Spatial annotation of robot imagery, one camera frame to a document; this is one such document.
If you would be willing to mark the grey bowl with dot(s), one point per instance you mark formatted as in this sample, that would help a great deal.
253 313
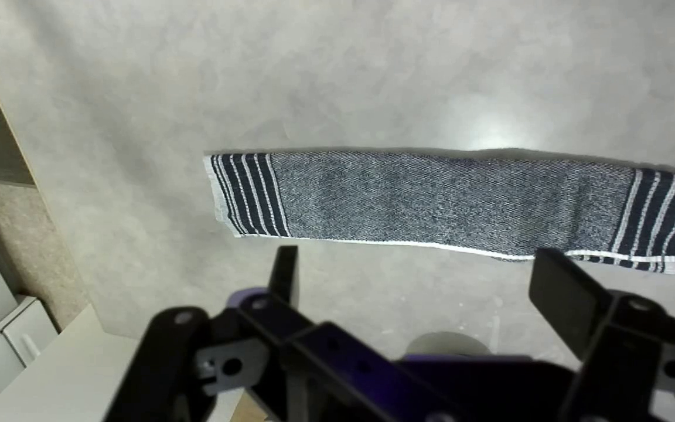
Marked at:
449 344

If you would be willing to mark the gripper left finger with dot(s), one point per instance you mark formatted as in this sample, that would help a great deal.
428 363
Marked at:
164 363

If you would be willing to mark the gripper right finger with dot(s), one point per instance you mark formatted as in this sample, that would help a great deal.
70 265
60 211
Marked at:
572 305

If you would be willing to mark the blue white striped towel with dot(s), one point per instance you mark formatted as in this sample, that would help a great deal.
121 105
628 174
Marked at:
443 202

